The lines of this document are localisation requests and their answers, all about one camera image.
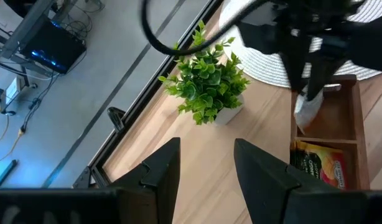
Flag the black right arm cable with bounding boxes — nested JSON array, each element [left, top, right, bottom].
[[140, 0, 273, 57]]

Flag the yellow floor cable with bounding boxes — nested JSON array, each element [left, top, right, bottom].
[[0, 114, 26, 166]]

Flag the white power adapter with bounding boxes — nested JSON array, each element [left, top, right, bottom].
[[0, 76, 27, 113]]

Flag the white orange tea packet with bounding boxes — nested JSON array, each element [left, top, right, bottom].
[[293, 85, 325, 134]]

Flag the white round plate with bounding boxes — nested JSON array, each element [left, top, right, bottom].
[[218, 0, 382, 90]]

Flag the wooden tea organiser box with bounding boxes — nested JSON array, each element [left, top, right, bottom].
[[289, 73, 371, 190]]

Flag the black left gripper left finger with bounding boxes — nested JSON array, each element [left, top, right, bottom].
[[108, 138, 182, 224]]

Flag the green plant in white pot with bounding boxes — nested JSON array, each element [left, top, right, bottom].
[[157, 20, 251, 127]]

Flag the black floor cables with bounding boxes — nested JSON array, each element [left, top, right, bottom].
[[19, 73, 60, 133]]

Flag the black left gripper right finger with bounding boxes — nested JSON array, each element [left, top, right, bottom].
[[233, 138, 368, 224]]

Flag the black computer with blue light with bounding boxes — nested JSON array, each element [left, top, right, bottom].
[[19, 15, 88, 75]]

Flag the black frame handle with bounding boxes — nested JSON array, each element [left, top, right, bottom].
[[106, 106, 126, 133]]

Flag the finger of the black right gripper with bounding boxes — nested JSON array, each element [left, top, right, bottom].
[[282, 42, 307, 91], [306, 55, 346, 102]]

